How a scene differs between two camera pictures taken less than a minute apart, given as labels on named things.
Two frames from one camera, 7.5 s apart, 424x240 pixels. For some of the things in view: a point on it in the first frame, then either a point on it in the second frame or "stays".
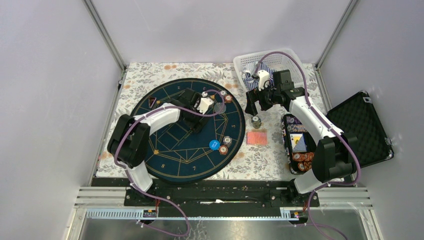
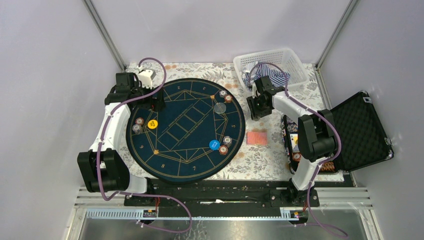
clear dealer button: [217, 107] stays
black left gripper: [196, 126] to [154, 103]
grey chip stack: [227, 140] stays
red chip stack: [223, 150] stays
